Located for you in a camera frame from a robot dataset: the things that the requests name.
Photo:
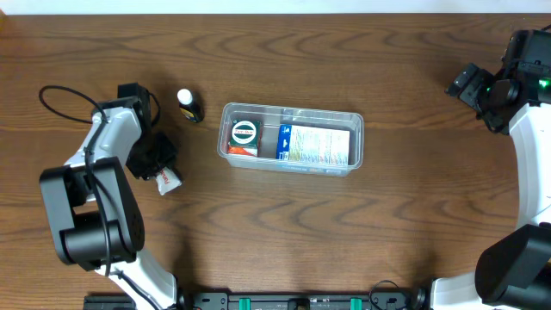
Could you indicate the green round-label box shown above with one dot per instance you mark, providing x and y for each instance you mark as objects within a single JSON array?
[{"x": 245, "y": 133}]

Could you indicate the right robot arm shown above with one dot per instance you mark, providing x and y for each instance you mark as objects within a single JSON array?
[{"x": 514, "y": 273}]

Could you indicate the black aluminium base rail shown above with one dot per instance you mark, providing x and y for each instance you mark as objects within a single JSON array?
[{"x": 221, "y": 300}]

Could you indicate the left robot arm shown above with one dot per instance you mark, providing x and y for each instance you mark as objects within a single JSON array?
[{"x": 93, "y": 215}]

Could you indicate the clear plastic container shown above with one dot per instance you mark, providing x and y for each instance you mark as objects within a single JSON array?
[{"x": 274, "y": 116}]

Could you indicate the red Panadol box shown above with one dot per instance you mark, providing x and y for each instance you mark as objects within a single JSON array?
[{"x": 243, "y": 150}]

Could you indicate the white blue Panadol box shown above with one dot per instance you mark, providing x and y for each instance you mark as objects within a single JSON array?
[{"x": 167, "y": 180}]

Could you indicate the small dark dropper bottle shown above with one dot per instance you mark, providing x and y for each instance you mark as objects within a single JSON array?
[{"x": 188, "y": 105}]

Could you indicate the blue children patches box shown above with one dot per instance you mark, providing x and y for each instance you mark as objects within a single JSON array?
[{"x": 313, "y": 145}]

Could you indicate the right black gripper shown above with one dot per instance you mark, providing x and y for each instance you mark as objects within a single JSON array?
[{"x": 469, "y": 82}]

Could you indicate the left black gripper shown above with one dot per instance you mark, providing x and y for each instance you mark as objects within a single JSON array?
[{"x": 156, "y": 158}]

